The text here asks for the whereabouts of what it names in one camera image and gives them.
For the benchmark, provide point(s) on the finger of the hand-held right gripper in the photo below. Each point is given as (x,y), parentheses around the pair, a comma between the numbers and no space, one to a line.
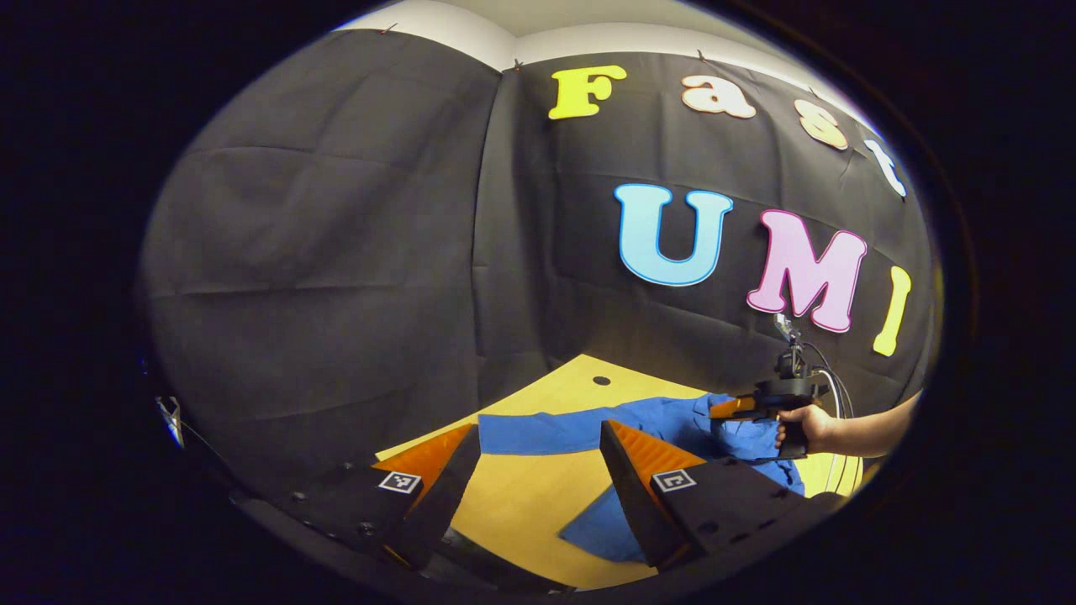
(731,407)

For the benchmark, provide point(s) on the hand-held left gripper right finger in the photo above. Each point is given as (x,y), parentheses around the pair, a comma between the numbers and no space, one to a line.
(626,487)

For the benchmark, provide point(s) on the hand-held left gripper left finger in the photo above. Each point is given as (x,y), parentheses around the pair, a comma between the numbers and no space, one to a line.
(445,487)

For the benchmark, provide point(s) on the black backdrop cloth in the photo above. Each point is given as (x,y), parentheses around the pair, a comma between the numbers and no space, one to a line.
(336,252)

